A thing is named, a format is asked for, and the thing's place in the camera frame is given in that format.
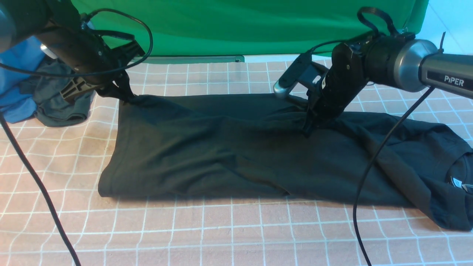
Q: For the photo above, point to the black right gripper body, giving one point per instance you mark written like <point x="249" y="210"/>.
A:
<point x="338" y="86"/>

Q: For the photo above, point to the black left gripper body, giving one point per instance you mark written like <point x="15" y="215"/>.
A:
<point x="85" y="51"/>

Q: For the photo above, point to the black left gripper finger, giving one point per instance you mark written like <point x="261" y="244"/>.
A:
<point x="118" y="88"/>

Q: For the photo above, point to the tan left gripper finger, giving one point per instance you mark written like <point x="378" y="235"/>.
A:
<point x="76" y="87"/>

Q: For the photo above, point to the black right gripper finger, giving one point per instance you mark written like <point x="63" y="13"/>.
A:
<point x="308" y="127"/>

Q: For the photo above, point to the gray long-sleeved shirt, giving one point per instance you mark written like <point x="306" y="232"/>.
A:
<point x="251" y="145"/>

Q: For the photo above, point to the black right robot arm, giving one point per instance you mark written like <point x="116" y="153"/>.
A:
<point x="400" y="61"/>

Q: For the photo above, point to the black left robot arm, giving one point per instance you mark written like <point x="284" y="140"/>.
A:
<point x="20" y="19"/>

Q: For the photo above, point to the dark gray crumpled garment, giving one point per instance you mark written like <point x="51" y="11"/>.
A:
<point x="51" y="109"/>

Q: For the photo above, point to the blue crumpled garment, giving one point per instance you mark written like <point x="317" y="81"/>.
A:
<point x="26" y="55"/>

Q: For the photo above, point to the green backdrop cloth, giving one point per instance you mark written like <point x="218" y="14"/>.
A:
<point x="254" y="27"/>

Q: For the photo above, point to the green metal base bar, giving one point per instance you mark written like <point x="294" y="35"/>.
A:
<point x="194" y="59"/>

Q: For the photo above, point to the pink checkered tablecloth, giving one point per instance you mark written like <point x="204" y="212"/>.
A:
<point x="207" y="232"/>

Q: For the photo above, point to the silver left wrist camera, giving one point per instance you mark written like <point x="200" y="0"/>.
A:
<point x="48" y="52"/>

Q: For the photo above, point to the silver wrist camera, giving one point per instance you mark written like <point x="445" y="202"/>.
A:
<point x="48" y="52"/>
<point x="302" y="71"/>

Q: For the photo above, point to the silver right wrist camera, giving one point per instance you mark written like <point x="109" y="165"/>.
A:
<point x="302" y="71"/>

